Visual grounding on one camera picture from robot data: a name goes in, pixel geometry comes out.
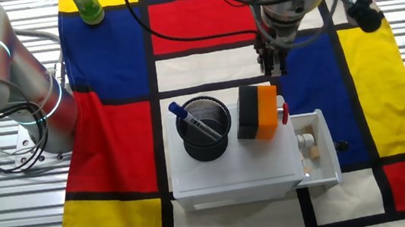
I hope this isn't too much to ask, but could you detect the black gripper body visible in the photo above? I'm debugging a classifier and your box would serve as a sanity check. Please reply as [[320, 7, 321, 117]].
[[259, 36, 290, 62]]

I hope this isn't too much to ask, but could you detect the white drawer cabinet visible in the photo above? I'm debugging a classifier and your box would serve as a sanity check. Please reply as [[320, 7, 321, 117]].
[[162, 93, 308, 213]]

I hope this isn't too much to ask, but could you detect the thick grey hose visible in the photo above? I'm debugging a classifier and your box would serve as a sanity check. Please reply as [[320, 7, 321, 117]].
[[13, 24, 69, 93]]

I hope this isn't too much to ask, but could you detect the red mushroom push button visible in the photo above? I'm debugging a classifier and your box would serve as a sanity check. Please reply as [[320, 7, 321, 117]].
[[280, 102, 292, 126]]

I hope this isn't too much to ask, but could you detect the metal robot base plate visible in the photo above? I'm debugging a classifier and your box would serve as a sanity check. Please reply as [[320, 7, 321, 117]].
[[10, 118, 76, 169]]

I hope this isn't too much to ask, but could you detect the black mesh pen holder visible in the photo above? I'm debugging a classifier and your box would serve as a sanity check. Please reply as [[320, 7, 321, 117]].
[[172, 92, 236, 166]]

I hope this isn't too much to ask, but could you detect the white cable gland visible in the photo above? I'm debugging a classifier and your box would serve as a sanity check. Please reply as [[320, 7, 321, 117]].
[[295, 131, 317, 150]]

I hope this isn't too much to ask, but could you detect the colour block tablecloth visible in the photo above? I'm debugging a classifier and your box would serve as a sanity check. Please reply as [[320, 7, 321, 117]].
[[27, 0, 405, 227]]

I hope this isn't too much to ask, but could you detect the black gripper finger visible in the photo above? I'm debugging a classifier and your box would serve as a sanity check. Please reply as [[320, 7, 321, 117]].
[[261, 57, 290, 79], [255, 41, 271, 66]]

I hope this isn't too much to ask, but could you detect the white drawer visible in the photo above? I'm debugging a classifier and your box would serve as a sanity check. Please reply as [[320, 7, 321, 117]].
[[286, 107, 344, 191]]

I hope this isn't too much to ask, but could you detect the orange and black button box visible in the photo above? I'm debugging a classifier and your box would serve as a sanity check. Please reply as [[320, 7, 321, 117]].
[[231, 80, 283, 143]]

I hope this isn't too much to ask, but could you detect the blue capped marker pen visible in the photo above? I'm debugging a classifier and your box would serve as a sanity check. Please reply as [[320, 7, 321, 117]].
[[167, 96, 224, 147]]

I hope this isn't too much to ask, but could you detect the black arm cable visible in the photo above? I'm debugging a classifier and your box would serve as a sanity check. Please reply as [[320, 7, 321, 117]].
[[120, 0, 387, 68]]

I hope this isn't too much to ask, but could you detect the green tea bottle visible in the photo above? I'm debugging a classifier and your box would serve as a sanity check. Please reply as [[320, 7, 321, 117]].
[[69, 0, 106, 28]]

